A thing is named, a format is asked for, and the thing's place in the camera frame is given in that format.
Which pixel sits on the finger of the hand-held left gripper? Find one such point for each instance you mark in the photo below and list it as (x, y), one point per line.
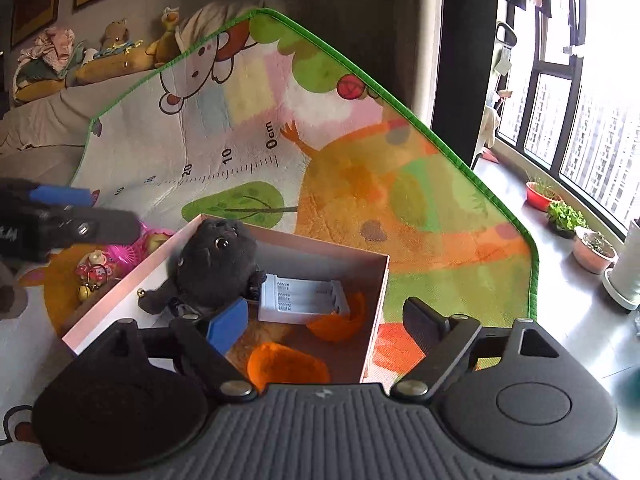
(62, 196)
(100, 227)

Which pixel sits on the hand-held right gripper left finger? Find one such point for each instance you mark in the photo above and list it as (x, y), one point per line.
(227, 327)

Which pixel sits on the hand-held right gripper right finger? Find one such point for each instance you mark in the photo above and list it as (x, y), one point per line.
(424, 321)

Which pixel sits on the pink plastic basket scoop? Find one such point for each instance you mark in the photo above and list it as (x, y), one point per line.
(145, 245)

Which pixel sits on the black plush toy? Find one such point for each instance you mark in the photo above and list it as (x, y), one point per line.
(215, 270)

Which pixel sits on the orange plastic shell half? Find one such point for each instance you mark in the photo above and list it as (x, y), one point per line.
(340, 327)
(285, 365)

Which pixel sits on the white battery charger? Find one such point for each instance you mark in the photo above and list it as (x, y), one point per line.
(300, 300)

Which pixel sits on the pink cardboard box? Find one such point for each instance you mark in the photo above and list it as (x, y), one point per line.
(335, 266)

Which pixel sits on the beige sofa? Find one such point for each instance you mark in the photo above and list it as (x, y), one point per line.
(40, 125)

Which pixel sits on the green cloth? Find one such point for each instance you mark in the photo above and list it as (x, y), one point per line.
(40, 67)

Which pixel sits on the crumpled pink cloth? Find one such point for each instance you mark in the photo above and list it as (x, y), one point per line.
(50, 42)

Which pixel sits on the cartoon play mat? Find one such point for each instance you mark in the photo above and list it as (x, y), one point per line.
(350, 185)

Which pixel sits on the red plant pot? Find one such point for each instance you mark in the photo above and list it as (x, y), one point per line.
(540, 202)

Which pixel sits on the brown bear plush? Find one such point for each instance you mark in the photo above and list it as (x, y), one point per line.
(115, 32)

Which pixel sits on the black pot with green plant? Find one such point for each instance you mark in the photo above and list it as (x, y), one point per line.
(565, 215)

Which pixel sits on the pink plant pot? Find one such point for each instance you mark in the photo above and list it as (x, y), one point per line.
(592, 257)

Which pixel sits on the yellow duck plush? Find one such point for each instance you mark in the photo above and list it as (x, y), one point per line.
(167, 35)

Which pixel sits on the palm in white pot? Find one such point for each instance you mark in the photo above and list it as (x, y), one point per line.
(627, 270)

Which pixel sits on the striped grey pillow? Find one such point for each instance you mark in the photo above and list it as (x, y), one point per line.
(215, 17)

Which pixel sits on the dark curtain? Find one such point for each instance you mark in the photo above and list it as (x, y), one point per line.
(465, 60)

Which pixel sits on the black window frame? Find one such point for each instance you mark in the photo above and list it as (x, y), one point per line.
(550, 71)

